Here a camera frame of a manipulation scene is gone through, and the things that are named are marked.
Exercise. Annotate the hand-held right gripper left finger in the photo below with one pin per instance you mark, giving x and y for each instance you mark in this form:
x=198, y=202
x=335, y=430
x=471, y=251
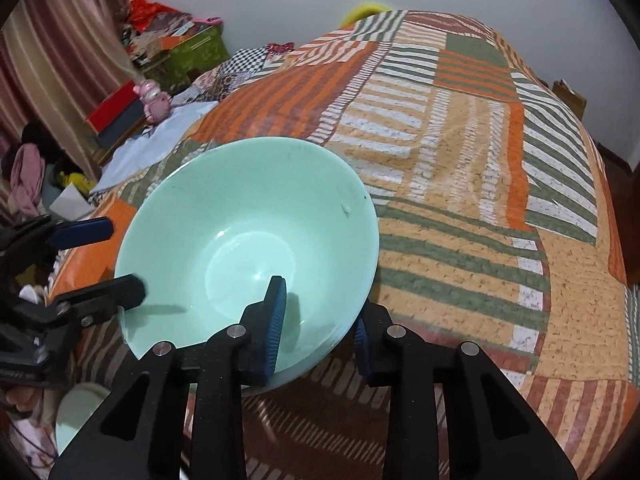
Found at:
x=274, y=330

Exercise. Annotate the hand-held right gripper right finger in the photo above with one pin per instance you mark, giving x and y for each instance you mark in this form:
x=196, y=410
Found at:
x=362, y=355

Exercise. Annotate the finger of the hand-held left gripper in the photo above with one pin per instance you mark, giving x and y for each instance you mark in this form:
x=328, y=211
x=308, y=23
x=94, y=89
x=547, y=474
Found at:
x=85, y=231
x=110, y=295

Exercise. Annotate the light green plate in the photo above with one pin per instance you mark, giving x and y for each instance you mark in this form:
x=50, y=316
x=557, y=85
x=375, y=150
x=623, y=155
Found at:
x=80, y=420

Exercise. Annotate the light green bowl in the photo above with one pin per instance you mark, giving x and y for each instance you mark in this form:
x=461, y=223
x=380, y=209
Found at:
x=225, y=210

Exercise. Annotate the person's left hand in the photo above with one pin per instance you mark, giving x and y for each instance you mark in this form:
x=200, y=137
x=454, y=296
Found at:
x=27, y=400

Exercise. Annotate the grey cardboard sheet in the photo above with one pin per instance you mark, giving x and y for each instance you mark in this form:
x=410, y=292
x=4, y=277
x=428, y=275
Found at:
x=70, y=202

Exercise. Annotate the yellow item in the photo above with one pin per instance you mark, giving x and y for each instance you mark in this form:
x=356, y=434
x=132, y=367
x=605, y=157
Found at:
x=75, y=181

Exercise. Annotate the pink garment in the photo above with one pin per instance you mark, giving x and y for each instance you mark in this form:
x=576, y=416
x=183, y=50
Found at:
x=27, y=180

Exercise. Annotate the light blue cloth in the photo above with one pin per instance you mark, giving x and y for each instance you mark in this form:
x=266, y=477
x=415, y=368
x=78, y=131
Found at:
x=150, y=145

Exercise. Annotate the dark blue flat box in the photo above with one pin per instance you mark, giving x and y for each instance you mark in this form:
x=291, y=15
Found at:
x=125, y=127

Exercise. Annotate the red flat box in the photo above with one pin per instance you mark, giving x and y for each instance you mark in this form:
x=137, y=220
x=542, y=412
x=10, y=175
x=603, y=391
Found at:
x=112, y=107

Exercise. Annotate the pink toy figure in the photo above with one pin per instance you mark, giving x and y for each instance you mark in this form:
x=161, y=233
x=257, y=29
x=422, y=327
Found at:
x=155, y=102

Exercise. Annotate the striped brown curtain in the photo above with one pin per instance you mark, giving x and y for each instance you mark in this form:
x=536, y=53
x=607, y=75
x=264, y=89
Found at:
x=60, y=35

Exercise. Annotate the green box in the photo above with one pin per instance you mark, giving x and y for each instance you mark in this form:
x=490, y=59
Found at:
x=195, y=52

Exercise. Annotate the striped patchwork tablecloth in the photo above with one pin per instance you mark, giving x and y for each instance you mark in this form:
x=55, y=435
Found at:
x=450, y=160

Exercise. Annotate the pile of colourful papers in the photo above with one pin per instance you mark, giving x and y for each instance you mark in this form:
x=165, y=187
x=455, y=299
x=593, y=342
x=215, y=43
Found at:
x=155, y=20

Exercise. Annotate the checkered batik cloth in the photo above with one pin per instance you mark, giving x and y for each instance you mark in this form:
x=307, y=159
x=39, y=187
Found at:
x=240, y=67

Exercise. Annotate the pink flat item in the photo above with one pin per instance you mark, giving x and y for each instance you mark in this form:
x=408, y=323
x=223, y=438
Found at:
x=207, y=20

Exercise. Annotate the brown wooden panel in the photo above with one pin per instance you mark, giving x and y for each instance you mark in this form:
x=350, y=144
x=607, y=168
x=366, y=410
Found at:
x=622, y=210

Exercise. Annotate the brown cardboard box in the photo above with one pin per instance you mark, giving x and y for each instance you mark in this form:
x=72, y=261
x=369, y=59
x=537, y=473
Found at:
x=570, y=97

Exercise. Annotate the yellow plastic loop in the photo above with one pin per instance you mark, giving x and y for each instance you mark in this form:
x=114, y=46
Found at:
x=365, y=10

